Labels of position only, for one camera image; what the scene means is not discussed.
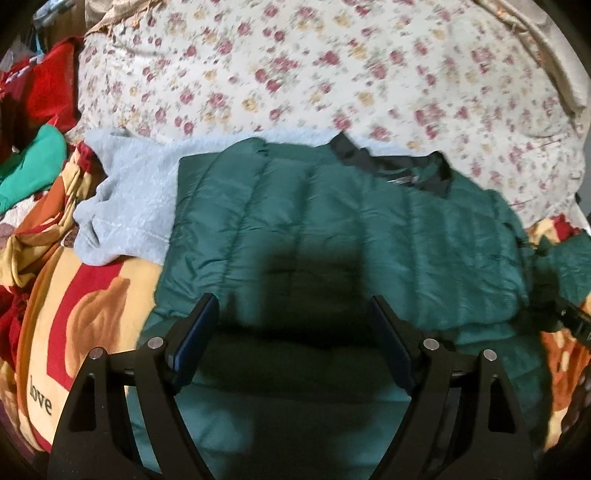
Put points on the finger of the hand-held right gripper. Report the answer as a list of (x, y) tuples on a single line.
[(575, 318)]

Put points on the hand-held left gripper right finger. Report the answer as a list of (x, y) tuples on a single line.
[(392, 339)]

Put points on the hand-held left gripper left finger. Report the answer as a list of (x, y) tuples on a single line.
[(196, 339)]

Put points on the green puffer jacket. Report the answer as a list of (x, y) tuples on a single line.
[(323, 221)]

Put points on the orange yellow printed blanket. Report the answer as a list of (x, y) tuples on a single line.
[(92, 295)]

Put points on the grey fleece sweater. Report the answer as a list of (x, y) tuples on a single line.
[(134, 194)]

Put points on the teal green cloth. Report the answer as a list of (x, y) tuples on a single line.
[(32, 166)]

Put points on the beige bed sheet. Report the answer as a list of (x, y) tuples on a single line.
[(554, 60)]

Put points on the floral quilt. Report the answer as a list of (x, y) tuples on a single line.
[(323, 69)]

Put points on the red cloth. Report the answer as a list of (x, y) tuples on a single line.
[(44, 87)]

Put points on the beige fringed cloth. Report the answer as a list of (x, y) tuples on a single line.
[(115, 16)]

